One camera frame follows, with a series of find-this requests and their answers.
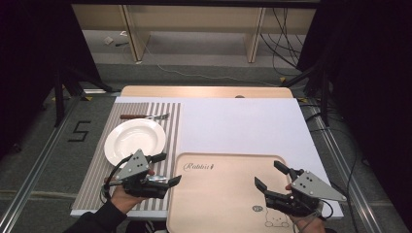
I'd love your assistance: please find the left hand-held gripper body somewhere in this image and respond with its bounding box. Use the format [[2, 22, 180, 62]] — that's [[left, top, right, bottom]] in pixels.
[[115, 149, 170, 200]]

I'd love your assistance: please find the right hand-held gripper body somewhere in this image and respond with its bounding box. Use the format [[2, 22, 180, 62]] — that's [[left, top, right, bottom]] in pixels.
[[264, 168, 348, 217]]

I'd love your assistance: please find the person's right hand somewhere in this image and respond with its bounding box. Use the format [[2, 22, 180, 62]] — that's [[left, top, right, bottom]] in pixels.
[[289, 209, 326, 233]]

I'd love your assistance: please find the person's left hand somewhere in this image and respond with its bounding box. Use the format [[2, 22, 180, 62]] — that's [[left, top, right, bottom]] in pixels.
[[109, 185, 148, 215]]

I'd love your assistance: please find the white round plate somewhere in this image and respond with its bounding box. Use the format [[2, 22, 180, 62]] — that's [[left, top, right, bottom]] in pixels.
[[103, 117, 167, 168]]

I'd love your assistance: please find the grey striped placemat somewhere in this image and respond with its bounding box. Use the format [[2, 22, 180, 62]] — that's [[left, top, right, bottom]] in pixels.
[[72, 101, 182, 212]]

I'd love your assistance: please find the light wooden tray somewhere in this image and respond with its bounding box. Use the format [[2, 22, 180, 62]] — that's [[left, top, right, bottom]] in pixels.
[[166, 151, 299, 233]]

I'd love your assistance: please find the white table cover board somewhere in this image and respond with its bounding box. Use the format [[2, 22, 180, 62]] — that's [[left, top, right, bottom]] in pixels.
[[70, 95, 345, 221]]

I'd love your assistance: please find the light wooden table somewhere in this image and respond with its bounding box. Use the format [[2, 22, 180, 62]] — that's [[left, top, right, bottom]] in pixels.
[[120, 84, 294, 99]]

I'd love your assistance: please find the black metal stand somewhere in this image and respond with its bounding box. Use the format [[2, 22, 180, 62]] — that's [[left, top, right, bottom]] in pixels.
[[282, 59, 332, 128], [51, 62, 115, 128]]

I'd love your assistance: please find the black curtain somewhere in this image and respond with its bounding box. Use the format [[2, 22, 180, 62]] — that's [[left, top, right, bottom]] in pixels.
[[0, 0, 102, 159], [295, 0, 412, 224]]

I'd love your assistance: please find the light wooden shelf unit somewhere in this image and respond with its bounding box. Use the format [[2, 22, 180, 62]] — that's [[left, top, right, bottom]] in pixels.
[[71, 4, 317, 64]]

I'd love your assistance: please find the left hand-held gripper cable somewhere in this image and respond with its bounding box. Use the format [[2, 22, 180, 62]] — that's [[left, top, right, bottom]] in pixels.
[[100, 154, 134, 205]]

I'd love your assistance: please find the hand-held gripper cable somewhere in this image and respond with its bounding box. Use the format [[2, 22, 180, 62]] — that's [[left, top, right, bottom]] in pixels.
[[100, 154, 134, 205], [302, 197, 335, 229]]

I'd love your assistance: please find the right hand-held gripper cable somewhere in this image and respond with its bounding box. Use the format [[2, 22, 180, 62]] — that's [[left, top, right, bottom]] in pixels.
[[302, 197, 335, 229]]

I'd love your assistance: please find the aluminium floor rail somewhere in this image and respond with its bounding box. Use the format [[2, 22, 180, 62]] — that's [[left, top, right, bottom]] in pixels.
[[310, 105, 381, 233], [0, 95, 83, 233]]

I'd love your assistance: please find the knife with dark handle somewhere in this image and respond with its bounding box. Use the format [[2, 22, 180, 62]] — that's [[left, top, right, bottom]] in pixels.
[[120, 112, 171, 121]]

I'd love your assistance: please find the bundle of black cables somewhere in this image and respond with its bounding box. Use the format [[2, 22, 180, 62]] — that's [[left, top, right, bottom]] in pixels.
[[259, 7, 313, 78]]

